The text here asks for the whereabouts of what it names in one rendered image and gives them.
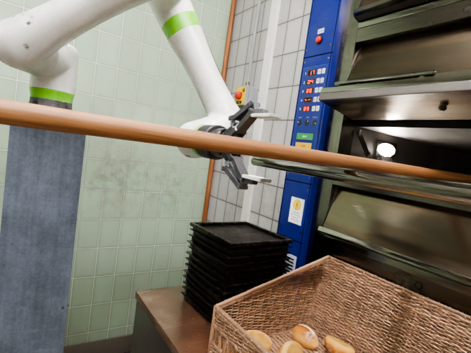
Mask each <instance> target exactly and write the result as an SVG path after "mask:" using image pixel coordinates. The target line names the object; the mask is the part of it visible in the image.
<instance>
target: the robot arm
mask: <svg viewBox="0 0 471 353"><path fill-rule="evenodd" d="M147 2H148V4H149V6H150V8H151V10H152V12H153V14H154V16H155V18H156V20H157V22H158V24H159V26H160V27H161V29H162V31H163V33H164V35H165V37H166V38H167V40H168V43H169V44H170V46H171V48H172V49H173V50H174V52H175V54H176V56H177V57H178V59H179V61H180V62H181V63H182V65H183V67H184V69H185V70H186V72H187V74H188V75H189V78H190V79H191V82H192V83H193V85H194V87H195V89H196V91H197V93H198V96H199V97H200V100H201V102H202V104H203V106H204V107H205V110H206V112H207V115H208V116H207V117H205V118H201V119H198V120H194V121H191V122H187V123H185V124H183V125H182V126H181V127H180V128H184V129H189V130H197V131H202V132H210V133H215V134H222V135H227V136H232V137H240V138H243V137H244V136H245V135H246V131H247V130H248V129H249V128H250V126H251V125H252V124H253V123H254V121H255V120H256V119H258V118H259V119H281V115H278V114H274V113H269V112H268V110H267V109H260V108H259V107H260V106H261V104H260V103H259V102H254V101H249V102H248V103H247V104H246V105H244V107H243V108H241V109H239V107H238V105H237V104H236V102H235V100H234V99H233V97H232V96H231V93H230V91H229V89H228V87H227V85H226V84H225V82H224V79H223V77H222V75H221V73H220V71H219V69H218V67H217V64H216V62H215V60H214V58H213V55H212V52H211V50H210V47H209V45H208V43H207V39H206V37H205V33H204V31H203V29H202V27H201V25H200V22H199V19H198V16H197V15H196V12H195V10H194V8H193V5H192V3H191V1H190V0H51V1H48V2H46V3H44V4H41V5H40V6H37V7H35V8H32V9H30V10H28V11H25V12H23V13H20V14H17V15H14V16H12V17H9V18H5V19H3V20H0V60H1V61H2V62H3V63H4V64H6V65H8V66H10V67H12V68H15V69H18V70H20V71H24V72H26V73H28V74H30V77H29V92H30V97H29V103H30V104H38V105H43V106H51V107H55V108H60V109H69V110H72V103H73V100H74V97H75V91H76V78H77V71H78V64H79V52H78V51H77V49H76V48H75V47H73V46H72V45H70V44H69V42H71V41H73V40H74V39H76V38H77V37H79V36H80V35H82V34H84V33H86V32H87V31H89V30H90V29H92V28H94V27H96V26H98V25H100V24H102V23H103V22H105V21H107V20H109V19H111V18H113V17H115V16H117V15H120V14H121V13H124V12H126V11H128V10H130V9H132V8H135V7H137V6H140V5H142V4H145V3H147ZM178 149H179V151H180V152H181V153H182V154H183V155H185V156H186V157H188V158H201V157H202V158H209V159H213V160H221V159H222V158H224V159H225V165H224V166H221V170H222V171H223V172H225V173H226V174H227V175H228V177H229V178H230V180H231V181H232V182H233V184H234V185H235V187H236V188H237V189H240V190H247V189H248V184H251V185H257V184H258V181H259V182H266V183H270V182H271V179H267V178H263V177H260V176H254V175H250V174H248V172H247V170H246V167H245V165H244V163H243V161H242V159H243V157H242V156H241V155H237V154H232V153H221V152H215V151H204V150H199V149H193V148H182V147H178ZM231 163H232V165H231Z"/></svg>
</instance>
